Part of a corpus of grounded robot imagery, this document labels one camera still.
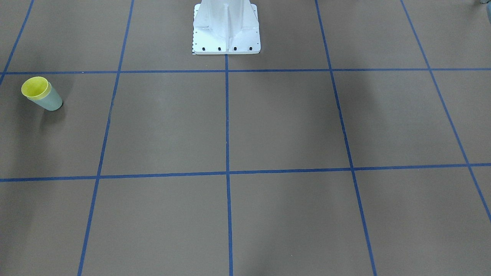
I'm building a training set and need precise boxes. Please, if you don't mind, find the yellow plastic cup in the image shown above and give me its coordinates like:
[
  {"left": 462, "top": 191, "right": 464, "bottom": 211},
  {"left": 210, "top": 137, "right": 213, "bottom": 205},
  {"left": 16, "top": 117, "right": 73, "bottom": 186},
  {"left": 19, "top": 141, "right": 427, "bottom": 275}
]
[{"left": 21, "top": 76, "right": 53, "bottom": 101}]

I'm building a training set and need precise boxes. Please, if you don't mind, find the green plastic cup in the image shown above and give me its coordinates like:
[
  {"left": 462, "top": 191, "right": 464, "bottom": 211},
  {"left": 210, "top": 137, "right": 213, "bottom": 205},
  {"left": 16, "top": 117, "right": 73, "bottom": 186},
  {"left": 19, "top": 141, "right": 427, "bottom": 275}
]
[{"left": 29, "top": 87, "right": 63, "bottom": 111}]

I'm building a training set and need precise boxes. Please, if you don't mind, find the brown paper table cover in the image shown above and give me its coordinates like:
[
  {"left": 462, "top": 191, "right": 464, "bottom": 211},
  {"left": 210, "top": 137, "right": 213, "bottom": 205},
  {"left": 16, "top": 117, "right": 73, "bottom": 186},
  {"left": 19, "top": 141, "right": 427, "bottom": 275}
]
[{"left": 1, "top": 0, "right": 490, "bottom": 276}]

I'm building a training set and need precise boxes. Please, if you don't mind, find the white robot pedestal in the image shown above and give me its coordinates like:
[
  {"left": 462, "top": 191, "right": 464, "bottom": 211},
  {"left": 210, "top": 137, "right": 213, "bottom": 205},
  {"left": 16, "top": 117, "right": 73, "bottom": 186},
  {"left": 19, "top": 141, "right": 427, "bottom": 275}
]
[{"left": 192, "top": 0, "right": 261, "bottom": 55}]

